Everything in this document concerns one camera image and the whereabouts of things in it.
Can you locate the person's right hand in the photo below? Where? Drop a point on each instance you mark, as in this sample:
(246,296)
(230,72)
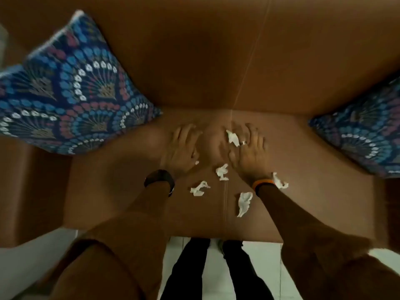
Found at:
(253,156)

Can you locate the person's left hand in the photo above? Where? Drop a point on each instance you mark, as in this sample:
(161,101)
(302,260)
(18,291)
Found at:
(181,149)

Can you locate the long white tissue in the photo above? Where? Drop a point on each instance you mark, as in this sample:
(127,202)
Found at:
(244,203)

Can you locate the brown sofa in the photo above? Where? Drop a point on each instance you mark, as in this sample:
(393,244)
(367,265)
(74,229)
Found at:
(200,46)

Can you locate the large blue patterned cushion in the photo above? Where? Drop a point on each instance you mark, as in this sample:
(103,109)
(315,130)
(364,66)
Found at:
(75,90)

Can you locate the person's right forearm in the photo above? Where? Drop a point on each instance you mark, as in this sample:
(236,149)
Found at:
(306,240)

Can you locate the person's left forearm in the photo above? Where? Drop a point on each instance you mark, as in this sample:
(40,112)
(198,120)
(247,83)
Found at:
(131,234)

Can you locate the orange wristband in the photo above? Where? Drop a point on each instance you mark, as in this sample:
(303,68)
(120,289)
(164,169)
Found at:
(262,183)

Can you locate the black wristwatch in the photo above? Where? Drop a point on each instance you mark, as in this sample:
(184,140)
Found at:
(159,178)

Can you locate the black trousers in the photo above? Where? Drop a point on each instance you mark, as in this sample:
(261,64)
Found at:
(190,271)

